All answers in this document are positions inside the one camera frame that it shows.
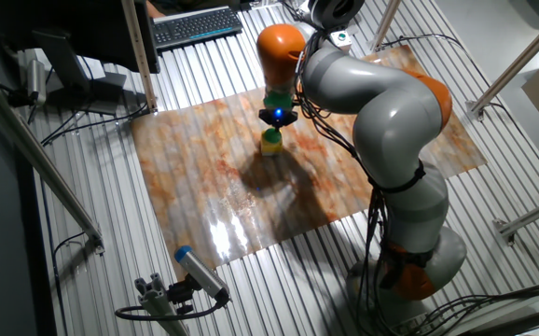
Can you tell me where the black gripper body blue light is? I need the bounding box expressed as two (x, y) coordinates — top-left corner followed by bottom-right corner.
(258, 107), (298, 131)

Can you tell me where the yellow box green mushroom button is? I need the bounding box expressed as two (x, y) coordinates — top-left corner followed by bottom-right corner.
(259, 127), (284, 158)

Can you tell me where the grey box green button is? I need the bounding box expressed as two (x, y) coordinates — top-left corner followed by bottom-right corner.
(328, 29), (353, 52)

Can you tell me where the orange marble pattern mat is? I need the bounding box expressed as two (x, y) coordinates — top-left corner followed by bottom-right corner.
(131, 44), (489, 281)

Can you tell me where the black round drum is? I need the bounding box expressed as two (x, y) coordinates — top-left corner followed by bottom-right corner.
(306, 0), (366, 30)

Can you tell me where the black backlit keyboard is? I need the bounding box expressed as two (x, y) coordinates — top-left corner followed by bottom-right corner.
(150, 5), (244, 53)

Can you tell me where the black computer monitor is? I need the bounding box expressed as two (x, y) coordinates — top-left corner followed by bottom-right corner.
(0, 0), (161, 75)

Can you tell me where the dark monitor stand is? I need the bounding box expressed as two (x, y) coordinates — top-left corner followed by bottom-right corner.
(31, 28), (129, 117)

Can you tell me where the black flat bar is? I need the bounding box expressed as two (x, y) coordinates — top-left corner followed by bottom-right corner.
(455, 319), (539, 336)

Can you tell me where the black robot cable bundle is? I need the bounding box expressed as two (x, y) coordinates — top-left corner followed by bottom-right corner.
(291, 27), (427, 336)

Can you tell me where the aluminium frame strut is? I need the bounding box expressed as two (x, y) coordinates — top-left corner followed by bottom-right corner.
(491, 189), (539, 247)
(119, 0), (159, 116)
(368, 0), (402, 51)
(466, 3), (539, 121)
(0, 64), (106, 257)

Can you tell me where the silver camera blue cap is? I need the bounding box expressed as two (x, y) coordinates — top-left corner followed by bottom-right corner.
(173, 245), (231, 302)

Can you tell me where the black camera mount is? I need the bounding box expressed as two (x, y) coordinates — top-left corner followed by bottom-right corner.
(166, 274), (197, 315)

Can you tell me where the black camera cable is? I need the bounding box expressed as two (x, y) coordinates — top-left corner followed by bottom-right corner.
(114, 291), (229, 323)

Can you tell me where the short aluminium profile post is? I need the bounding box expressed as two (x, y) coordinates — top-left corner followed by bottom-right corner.
(133, 273), (190, 336)

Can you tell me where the silver cylindrical camera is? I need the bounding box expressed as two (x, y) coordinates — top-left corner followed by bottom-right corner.
(25, 58), (48, 106)

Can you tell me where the black floor cable bundle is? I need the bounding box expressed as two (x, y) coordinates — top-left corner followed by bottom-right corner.
(404, 275), (539, 336)

